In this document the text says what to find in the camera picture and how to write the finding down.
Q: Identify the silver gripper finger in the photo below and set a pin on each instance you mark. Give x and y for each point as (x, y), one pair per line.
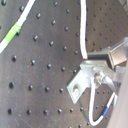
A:
(119, 52)

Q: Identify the metal cable clip bracket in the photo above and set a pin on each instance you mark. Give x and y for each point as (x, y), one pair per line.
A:
(97, 69)

